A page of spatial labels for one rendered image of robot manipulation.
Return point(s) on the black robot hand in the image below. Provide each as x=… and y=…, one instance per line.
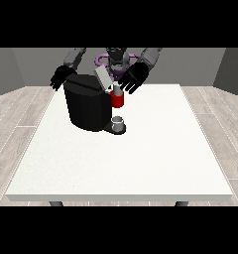
x=59, y=77
x=135, y=78

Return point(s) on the small grey coffee pod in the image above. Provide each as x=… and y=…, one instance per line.
x=116, y=88

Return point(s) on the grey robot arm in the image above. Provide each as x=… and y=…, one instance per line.
x=73, y=58
x=150, y=56

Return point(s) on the red pod holder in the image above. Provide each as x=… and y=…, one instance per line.
x=117, y=99

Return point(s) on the pale grey machine lid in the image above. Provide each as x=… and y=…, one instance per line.
x=102, y=77

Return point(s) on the black coffee machine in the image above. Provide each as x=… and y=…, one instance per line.
x=88, y=104

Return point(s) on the grey robot trunk purple rings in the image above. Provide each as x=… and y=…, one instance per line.
x=116, y=59

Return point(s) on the small grey cup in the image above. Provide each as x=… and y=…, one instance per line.
x=118, y=123

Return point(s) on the dark table leg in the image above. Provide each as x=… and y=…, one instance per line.
x=56, y=203
x=181, y=203

